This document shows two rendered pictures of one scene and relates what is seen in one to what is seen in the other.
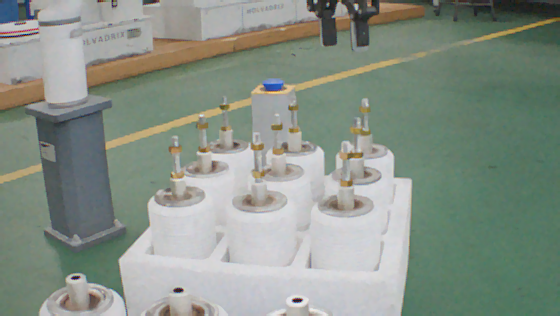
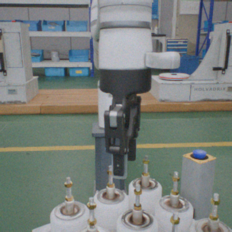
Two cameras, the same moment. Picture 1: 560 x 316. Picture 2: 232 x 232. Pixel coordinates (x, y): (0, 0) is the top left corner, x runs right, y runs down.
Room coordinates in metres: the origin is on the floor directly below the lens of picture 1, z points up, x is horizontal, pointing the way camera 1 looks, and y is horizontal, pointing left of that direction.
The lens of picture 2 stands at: (0.57, -0.34, 0.66)
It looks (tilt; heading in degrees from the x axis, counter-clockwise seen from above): 16 degrees down; 44
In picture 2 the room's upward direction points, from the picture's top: straight up
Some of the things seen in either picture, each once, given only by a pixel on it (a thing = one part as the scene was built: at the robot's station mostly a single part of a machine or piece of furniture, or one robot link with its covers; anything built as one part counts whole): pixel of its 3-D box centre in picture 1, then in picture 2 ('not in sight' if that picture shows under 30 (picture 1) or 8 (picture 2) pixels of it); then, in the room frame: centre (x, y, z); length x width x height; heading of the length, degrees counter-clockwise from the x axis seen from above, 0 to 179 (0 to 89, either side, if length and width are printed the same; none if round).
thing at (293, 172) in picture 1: (279, 172); (137, 219); (1.00, 0.01, 0.25); 0.08 x 0.08 x 0.01
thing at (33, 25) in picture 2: not in sight; (29, 25); (3.30, 4.54, 0.90); 0.50 x 0.38 x 0.21; 48
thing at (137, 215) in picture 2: (278, 164); (137, 214); (1.00, 0.01, 0.26); 0.02 x 0.02 x 0.03
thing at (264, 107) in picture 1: (276, 167); (194, 202); (1.30, 0.02, 0.16); 0.07 x 0.07 x 0.31; 77
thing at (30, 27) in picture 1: (20, 28); (174, 76); (3.03, 1.23, 0.29); 0.30 x 0.30 x 0.06
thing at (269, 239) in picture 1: (263, 260); not in sight; (0.89, 0.04, 0.16); 0.10 x 0.10 x 0.18
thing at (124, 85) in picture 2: not in sight; (125, 96); (0.86, -0.07, 0.58); 0.08 x 0.08 x 0.09
